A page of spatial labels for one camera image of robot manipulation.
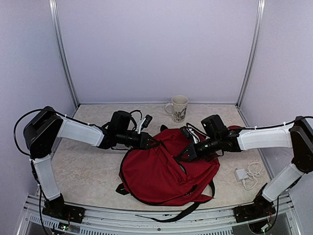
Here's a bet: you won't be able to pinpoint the red student backpack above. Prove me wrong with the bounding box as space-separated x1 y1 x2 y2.
115 125 220 223

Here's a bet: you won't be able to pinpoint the white charger with cable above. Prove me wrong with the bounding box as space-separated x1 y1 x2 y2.
234 162 263 190

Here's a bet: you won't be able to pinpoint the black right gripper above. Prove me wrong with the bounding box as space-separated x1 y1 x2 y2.
177 135 221 161

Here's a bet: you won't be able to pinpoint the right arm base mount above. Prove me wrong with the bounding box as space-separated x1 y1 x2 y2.
233 187 276 223

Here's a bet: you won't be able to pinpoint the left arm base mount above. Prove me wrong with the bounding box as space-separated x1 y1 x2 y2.
42 194 85 223

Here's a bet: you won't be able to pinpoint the white patterned ceramic mug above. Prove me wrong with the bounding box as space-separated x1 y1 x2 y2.
164 95 189 123

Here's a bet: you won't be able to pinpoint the red floral plate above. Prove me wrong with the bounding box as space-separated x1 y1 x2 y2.
227 125 245 131

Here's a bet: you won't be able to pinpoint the right aluminium corner post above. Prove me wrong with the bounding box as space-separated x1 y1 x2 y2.
236 0 266 109

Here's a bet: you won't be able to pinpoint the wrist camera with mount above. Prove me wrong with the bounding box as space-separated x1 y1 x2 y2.
179 126 206 143
135 115 153 134

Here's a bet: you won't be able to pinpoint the left aluminium corner post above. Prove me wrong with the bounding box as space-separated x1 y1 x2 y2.
49 0 80 110

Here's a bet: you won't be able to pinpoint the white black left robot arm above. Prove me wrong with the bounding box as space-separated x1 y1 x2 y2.
13 106 158 218

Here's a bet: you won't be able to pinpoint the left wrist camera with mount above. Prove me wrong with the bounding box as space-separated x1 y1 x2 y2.
135 115 153 134

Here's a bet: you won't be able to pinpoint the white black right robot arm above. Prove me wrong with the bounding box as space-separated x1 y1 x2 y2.
176 115 313 217

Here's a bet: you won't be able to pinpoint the aluminium front rail frame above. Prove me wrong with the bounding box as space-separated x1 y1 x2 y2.
14 194 303 235

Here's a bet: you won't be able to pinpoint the aluminium corner post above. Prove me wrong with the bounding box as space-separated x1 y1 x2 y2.
49 0 80 110
236 0 266 109

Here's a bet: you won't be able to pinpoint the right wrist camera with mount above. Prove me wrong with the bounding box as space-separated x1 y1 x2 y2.
179 126 206 143

